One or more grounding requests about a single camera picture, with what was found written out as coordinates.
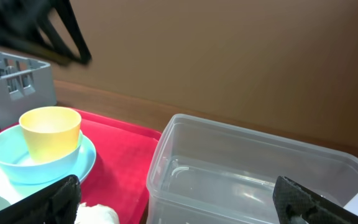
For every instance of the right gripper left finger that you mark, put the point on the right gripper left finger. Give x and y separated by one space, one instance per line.
54 204

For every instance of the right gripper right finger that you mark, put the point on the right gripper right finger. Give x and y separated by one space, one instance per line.
295 204

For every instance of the yellow plastic cup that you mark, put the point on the yellow plastic cup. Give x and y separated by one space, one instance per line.
50 132

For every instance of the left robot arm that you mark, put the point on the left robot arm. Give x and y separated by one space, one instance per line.
25 27

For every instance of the grey dishwasher rack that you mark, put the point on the grey dishwasher rack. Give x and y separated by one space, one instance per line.
25 84

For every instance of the crumpled white tissue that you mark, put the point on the crumpled white tissue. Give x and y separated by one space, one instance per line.
97 214

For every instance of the red plastic tray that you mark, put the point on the red plastic tray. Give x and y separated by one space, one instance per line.
124 152

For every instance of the light blue plate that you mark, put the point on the light blue plate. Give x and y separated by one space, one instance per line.
14 192

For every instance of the light blue bowl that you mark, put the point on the light blue bowl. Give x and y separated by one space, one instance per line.
23 167

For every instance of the clear plastic bin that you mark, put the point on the clear plastic bin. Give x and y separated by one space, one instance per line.
204 171

